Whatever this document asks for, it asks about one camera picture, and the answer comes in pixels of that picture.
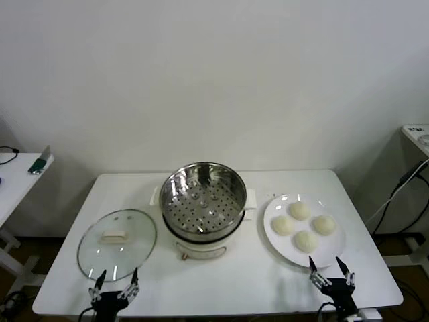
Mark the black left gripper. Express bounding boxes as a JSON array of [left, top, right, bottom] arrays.
[[88, 267, 141, 322]]

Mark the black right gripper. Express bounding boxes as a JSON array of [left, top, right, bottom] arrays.
[[308, 256, 359, 316]]

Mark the white steamed baozi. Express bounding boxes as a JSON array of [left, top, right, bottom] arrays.
[[312, 215, 337, 235], [289, 201, 311, 221], [271, 215, 296, 235], [293, 230, 319, 252]]

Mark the round glass pot lid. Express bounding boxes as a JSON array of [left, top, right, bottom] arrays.
[[76, 208, 158, 282]]

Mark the perforated steel steamer basket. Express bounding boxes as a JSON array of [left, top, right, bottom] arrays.
[[158, 162, 248, 236]]

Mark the white round plate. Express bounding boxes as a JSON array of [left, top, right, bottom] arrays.
[[263, 193, 347, 268]]

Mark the white electric cooker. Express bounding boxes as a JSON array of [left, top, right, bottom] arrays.
[[149, 187, 258, 262]]

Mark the black power adapter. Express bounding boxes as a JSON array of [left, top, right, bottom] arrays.
[[397, 160, 425, 189]]

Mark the white side table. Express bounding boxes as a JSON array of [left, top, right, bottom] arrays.
[[0, 152, 55, 286]]

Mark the white shelf table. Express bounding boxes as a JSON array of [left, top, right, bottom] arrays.
[[385, 123, 429, 269]]

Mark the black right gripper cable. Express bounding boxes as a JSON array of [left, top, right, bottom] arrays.
[[316, 301, 339, 322]]

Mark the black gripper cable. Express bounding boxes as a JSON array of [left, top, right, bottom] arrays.
[[316, 301, 339, 322], [78, 307, 98, 322]]

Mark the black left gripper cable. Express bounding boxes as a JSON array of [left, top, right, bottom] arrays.
[[78, 307, 98, 322]]

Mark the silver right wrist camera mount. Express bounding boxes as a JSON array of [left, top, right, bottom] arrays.
[[343, 310, 368, 322]]

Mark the black power cable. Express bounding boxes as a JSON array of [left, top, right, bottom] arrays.
[[371, 174, 429, 235]]

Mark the black floor cable bundle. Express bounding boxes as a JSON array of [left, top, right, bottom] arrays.
[[0, 290, 36, 318]]

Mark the white power cable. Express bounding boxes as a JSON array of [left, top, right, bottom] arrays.
[[365, 164, 429, 225]]

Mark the green handled scraper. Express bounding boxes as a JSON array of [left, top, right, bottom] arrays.
[[27, 145, 54, 175]]

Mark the black cable on side table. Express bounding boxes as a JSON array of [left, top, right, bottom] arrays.
[[0, 146, 19, 165]]

